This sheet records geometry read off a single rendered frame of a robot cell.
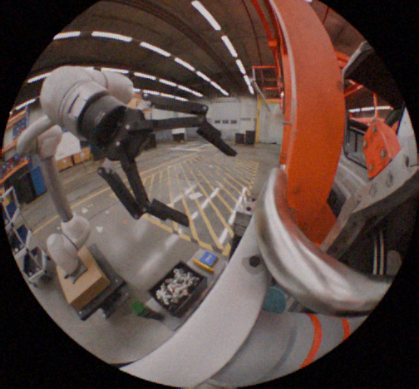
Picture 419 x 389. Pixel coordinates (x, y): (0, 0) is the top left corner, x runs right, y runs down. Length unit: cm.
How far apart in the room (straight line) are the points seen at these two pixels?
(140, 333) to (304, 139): 136
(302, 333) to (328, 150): 40
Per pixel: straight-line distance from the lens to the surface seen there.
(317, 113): 41
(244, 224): 18
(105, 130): 19
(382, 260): 34
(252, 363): 15
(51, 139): 81
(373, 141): 28
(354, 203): 29
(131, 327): 119
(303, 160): 40
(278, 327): 17
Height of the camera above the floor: 105
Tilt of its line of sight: 23 degrees down
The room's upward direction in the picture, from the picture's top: straight up
